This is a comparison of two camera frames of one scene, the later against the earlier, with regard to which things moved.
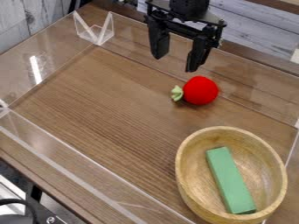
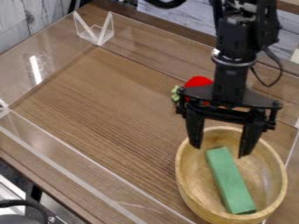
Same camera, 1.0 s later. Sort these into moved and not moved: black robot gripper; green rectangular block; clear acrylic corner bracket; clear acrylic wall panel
Moved: black robot gripper
Not moved: clear acrylic wall panel; clear acrylic corner bracket; green rectangular block
